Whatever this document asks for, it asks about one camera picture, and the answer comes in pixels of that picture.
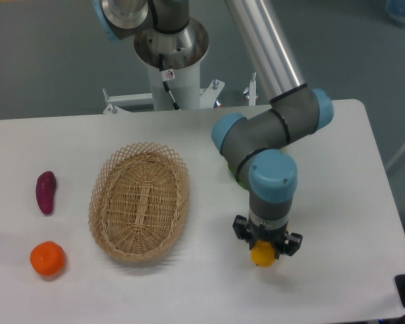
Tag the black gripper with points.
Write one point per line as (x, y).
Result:
(282, 241)

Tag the yellow mango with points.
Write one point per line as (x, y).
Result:
(263, 254)

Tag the orange tangerine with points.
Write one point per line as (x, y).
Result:
(48, 258)

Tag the purple sweet potato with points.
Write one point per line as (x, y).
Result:
(45, 192)

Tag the green leafy vegetable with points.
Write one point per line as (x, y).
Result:
(240, 174)

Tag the woven wicker basket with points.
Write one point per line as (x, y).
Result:
(139, 202)

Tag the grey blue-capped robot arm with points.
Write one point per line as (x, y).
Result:
(172, 45)

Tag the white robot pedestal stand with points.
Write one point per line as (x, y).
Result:
(170, 90)

